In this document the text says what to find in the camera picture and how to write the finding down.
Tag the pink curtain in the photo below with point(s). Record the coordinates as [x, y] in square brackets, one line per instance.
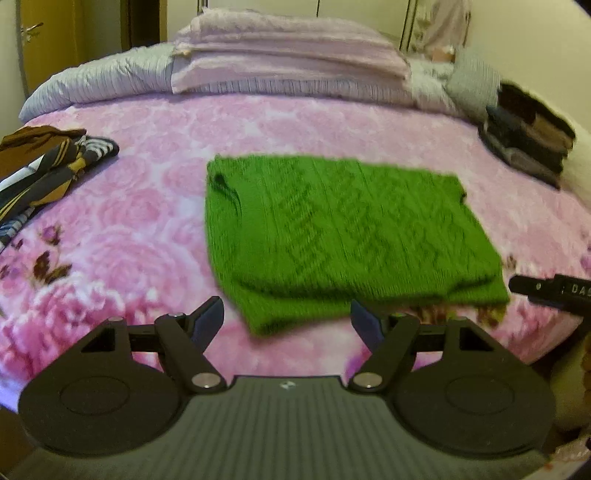
[443, 23]

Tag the green knitted sweater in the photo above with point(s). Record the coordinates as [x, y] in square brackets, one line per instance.
[346, 230]

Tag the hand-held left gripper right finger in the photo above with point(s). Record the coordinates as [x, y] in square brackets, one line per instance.
[367, 324]

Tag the stack of folded dark clothes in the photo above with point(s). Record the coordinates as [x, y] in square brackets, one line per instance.
[526, 134]

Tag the navy striped garment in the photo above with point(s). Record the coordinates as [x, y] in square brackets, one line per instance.
[46, 177]

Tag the brown garment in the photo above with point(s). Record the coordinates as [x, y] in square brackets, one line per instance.
[18, 152]

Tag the wooden door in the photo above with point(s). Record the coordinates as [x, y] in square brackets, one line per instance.
[51, 41]

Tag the grey knitted pillow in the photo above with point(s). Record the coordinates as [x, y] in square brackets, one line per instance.
[473, 81]

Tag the pink floral blanket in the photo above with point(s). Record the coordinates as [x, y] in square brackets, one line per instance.
[138, 221]

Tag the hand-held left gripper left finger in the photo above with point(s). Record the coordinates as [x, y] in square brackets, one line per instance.
[207, 319]

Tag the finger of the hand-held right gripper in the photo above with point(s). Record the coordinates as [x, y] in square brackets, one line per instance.
[531, 285]

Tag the pink folded quilt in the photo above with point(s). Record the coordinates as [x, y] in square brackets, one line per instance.
[286, 50]

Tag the grey striped pillow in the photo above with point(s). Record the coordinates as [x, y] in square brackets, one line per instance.
[101, 78]

